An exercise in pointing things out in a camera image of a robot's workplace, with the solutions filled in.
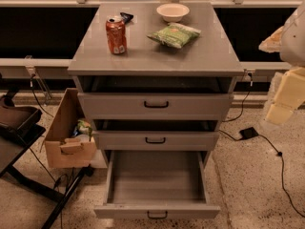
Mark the grey bottom drawer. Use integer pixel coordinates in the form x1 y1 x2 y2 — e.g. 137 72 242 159
94 151 220 219

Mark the grey drawer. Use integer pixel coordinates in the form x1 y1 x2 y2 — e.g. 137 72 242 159
78 93 233 120
94 151 220 219
93 131 219 151

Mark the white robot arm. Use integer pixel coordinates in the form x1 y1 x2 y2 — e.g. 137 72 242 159
258 2 305 126

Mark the grey drawer cabinet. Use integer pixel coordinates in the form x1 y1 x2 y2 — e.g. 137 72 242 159
67 1 245 170

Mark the grey middle drawer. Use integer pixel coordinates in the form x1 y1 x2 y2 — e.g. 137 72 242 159
93 131 219 151

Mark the grey top drawer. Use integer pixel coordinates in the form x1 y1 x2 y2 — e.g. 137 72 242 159
78 93 233 120

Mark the green packet in box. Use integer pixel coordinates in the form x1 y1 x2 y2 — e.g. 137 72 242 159
77 119 92 136

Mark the green chip bag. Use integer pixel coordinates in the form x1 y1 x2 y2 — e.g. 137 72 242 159
147 23 201 49

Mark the orange soda can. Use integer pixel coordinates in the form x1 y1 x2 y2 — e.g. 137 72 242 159
106 16 127 54

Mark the dark blue snack wrapper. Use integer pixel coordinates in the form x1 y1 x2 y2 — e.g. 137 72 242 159
120 12 133 24

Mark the white bowl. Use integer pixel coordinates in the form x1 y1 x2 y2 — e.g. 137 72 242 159
156 3 190 22

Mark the cardboard box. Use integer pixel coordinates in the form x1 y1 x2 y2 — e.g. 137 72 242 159
45 89 96 168

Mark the black power adapter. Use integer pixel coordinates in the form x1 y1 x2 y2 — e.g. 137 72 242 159
239 127 258 140

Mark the grey metal railing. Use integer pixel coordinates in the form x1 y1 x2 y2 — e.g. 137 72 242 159
0 0 305 107

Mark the black cable right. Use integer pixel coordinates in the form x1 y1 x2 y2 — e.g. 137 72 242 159
218 70 305 219

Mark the black cable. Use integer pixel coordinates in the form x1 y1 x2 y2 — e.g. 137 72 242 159
218 70 305 219
29 73 70 229

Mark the black cable left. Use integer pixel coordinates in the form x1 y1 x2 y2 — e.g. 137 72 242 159
29 73 70 229

